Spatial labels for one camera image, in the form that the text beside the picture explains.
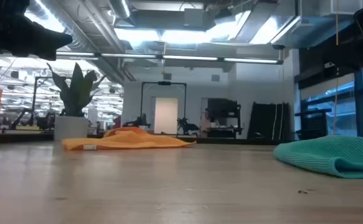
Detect white standing panel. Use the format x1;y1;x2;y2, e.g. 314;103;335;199
154;97;179;135

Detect teal microfiber towel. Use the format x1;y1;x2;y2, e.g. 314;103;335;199
273;134;363;180

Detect orange microfiber towel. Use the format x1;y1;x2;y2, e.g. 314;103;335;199
62;126;197;152

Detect person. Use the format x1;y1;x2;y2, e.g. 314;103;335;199
199;108;215;138

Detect long ceiling light strip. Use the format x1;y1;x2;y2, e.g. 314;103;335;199
55;51;284;65

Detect black leaning panels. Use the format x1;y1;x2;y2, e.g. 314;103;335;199
247;101;291;141

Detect black background rig frame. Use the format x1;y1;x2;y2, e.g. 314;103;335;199
140;81;187;136
11;76;57;131

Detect black crate cart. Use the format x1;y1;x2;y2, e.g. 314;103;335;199
295;108;332;141

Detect black shelf unit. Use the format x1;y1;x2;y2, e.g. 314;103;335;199
206;98;243;139

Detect snake plant in white pot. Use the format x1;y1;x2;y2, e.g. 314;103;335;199
46;62;106;142

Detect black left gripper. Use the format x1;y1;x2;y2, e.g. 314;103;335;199
0;0;73;62

